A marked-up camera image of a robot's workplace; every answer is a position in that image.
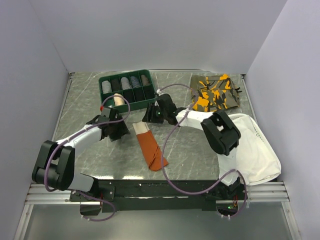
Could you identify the aluminium rail frame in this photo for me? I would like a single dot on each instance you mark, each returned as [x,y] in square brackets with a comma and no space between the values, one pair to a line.
[269,192]

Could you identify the orange underwear beige waistband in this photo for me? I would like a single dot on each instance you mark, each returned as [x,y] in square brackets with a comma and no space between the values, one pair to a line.
[150,149]

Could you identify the grey striped rolled sock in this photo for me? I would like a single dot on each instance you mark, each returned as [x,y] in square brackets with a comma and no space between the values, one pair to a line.
[106,87]

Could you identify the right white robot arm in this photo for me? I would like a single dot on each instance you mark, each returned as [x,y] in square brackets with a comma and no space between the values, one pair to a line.
[221,133]

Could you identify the blue striped rolled sock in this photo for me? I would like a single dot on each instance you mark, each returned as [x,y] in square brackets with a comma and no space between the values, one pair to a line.
[135,82]

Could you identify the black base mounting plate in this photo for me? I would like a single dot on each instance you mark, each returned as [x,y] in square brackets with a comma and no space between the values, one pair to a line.
[149,195]

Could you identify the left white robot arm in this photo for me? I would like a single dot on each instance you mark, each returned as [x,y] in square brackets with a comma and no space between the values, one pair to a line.
[55,163]

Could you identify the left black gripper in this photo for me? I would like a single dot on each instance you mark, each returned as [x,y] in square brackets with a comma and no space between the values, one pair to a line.
[123,130]

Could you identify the green divided organizer tray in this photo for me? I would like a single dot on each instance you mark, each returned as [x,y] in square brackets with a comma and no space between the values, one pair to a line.
[135,98]

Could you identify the white grey rolled sock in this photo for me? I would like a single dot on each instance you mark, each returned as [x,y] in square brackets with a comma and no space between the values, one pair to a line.
[125,83]

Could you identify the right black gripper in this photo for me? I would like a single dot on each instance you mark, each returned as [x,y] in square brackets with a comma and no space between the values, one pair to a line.
[151,108]

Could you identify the white laundry basket with cloth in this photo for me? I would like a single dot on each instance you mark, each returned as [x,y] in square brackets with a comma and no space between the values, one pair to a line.
[255,158]

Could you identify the camouflage orange shorts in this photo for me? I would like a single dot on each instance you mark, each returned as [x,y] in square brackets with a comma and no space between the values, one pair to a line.
[216,92]

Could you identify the beige rolled underwear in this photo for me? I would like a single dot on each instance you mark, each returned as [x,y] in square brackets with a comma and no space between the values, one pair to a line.
[118,100]

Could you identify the dark grey rolled sock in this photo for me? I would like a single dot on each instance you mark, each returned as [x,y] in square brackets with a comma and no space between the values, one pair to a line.
[115,85]

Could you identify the brown rolled sock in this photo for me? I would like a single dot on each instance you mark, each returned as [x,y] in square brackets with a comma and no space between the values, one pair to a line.
[145,80]

